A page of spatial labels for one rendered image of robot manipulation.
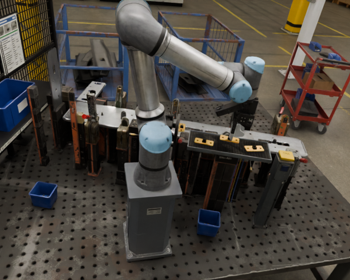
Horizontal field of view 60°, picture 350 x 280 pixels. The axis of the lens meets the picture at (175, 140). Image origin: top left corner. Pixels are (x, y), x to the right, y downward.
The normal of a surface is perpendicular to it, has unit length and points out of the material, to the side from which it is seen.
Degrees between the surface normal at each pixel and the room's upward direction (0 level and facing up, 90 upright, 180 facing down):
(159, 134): 7
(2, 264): 0
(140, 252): 90
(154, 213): 90
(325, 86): 90
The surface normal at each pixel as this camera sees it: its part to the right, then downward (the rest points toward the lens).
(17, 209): 0.11, -0.81
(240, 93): 0.14, 0.59
